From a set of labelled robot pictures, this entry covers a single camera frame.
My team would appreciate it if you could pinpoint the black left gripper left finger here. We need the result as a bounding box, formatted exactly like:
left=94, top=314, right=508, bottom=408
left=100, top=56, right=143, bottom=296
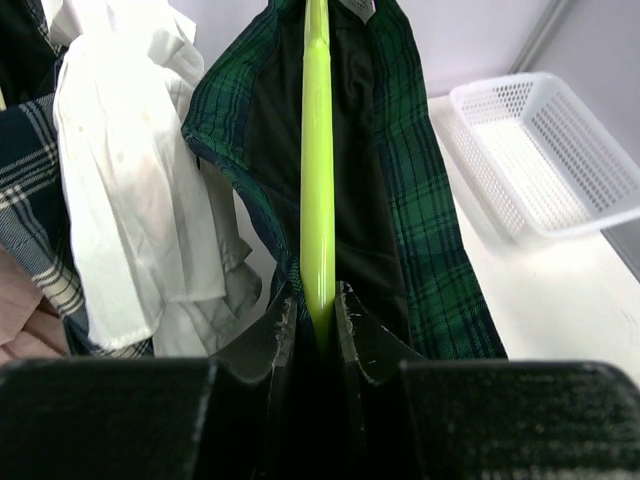
left=1, top=292, right=297, bottom=479

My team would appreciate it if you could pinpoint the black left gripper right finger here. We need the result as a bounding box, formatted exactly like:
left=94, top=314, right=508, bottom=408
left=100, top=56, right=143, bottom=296
left=335, top=282, right=639, bottom=479

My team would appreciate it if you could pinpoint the white pleated skirt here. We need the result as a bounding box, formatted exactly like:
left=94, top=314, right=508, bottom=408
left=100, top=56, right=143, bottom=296
left=43, top=1, right=261, bottom=357

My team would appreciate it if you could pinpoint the dark green plaid skirt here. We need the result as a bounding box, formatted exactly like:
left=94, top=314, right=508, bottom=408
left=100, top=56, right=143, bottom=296
left=182, top=1, right=505, bottom=360

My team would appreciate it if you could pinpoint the green plastic hanger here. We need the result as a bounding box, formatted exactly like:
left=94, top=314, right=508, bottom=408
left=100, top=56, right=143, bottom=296
left=300, top=1, right=336, bottom=351

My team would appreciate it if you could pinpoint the pink skirt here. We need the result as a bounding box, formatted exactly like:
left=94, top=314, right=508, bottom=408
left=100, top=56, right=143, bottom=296
left=0, top=248, right=69, bottom=365

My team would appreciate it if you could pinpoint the navy plaid skirt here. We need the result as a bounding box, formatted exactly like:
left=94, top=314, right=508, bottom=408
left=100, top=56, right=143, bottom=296
left=1, top=1, right=153, bottom=358

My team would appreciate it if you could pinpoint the white plastic basket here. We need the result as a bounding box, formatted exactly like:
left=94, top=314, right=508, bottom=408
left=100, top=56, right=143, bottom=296
left=449, top=73, right=639, bottom=246

